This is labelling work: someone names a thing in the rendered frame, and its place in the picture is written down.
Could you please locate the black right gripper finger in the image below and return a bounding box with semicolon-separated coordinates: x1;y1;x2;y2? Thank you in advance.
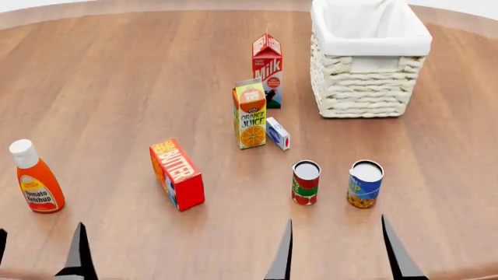
263;218;294;280
381;214;430;280

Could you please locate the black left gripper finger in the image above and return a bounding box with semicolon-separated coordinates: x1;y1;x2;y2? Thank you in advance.
0;228;9;265
54;222;99;280

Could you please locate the tomato ketchup bottle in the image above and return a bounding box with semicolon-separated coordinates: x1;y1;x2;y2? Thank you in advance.
9;138;66;215

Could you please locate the red tomato sauce can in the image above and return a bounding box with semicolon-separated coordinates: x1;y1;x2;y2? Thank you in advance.
291;159;322;207

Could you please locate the white wicker basket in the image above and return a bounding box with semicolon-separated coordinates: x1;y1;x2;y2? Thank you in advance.
310;31;427;119

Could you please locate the white cloth basket liner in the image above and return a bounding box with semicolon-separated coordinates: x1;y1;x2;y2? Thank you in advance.
310;0;433;72

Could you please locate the blue soup can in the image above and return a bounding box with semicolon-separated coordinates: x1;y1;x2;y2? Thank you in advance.
346;159;385;210

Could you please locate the small white blue box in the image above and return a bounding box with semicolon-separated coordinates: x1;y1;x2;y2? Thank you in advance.
265;116;292;152

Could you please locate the red butter box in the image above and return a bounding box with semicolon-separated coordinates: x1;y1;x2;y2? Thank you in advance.
149;138;206;212

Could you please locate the orange juice carton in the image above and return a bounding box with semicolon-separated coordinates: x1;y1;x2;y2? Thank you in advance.
232;77;268;150

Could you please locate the red milk carton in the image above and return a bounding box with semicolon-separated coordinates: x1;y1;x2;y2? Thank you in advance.
251;27;284;110

